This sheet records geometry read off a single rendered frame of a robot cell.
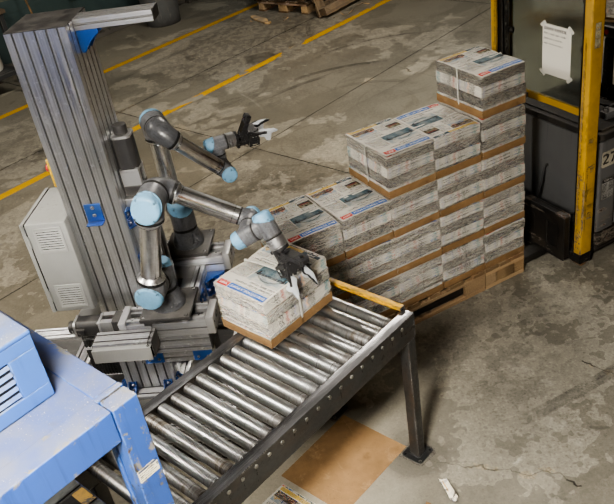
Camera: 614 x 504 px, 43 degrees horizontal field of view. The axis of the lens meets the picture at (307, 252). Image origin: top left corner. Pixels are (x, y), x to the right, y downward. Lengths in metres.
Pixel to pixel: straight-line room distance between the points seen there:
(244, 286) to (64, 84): 1.05
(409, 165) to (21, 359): 2.46
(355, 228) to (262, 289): 0.95
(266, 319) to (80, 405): 1.24
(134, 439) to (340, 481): 1.82
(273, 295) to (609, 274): 2.38
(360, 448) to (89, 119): 1.90
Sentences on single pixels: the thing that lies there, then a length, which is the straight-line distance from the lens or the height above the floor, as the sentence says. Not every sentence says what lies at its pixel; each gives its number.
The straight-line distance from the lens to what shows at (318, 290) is 3.24.
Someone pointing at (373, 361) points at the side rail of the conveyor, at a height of 0.75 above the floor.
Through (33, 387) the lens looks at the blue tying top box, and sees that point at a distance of 1.99.
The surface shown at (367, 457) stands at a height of 0.00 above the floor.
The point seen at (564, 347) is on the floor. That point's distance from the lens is 4.29.
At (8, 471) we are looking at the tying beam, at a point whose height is 1.55.
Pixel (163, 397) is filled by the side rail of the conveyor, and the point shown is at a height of 0.80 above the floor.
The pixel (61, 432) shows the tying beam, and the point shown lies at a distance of 1.92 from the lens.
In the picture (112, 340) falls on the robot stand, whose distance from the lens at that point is 3.54.
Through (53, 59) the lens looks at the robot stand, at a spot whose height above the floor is 1.91.
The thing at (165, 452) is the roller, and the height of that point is 0.79.
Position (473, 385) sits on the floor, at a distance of 4.06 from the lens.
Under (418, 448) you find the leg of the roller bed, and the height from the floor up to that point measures 0.06.
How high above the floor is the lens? 2.77
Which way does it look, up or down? 33 degrees down
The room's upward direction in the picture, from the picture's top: 10 degrees counter-clockwise
